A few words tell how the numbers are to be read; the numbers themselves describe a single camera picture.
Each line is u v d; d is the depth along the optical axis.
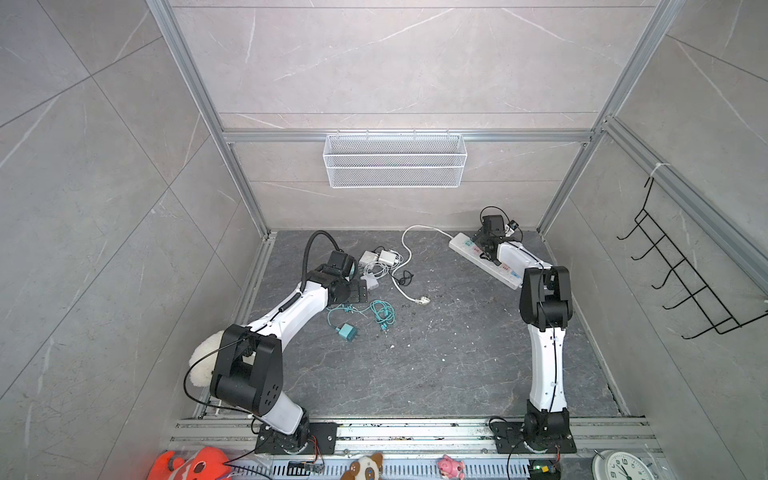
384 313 0.95
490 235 0.87
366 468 0.67
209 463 0.64
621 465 0.67
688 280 0.66
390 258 1.08
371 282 1.01
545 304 0.62
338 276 0.66
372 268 1.07
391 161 1.01
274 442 0.71
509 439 0.73
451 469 0.67
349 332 0.90
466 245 1.11
